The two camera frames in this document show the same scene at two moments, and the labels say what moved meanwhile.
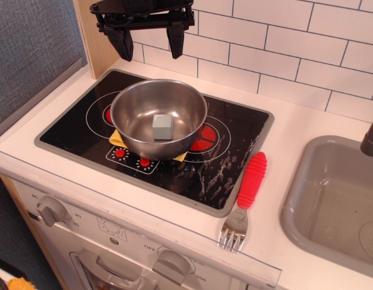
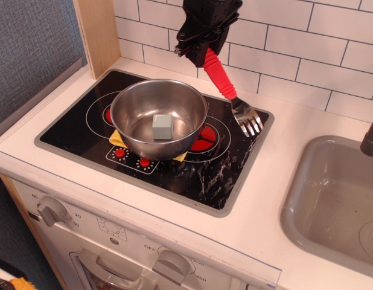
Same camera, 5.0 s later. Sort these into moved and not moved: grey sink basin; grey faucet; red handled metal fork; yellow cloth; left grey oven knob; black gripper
Moved: black gripper; red handled metal fork
Not moved: grey faucet; left grey oven knob; grey sink basin; yellow cloth
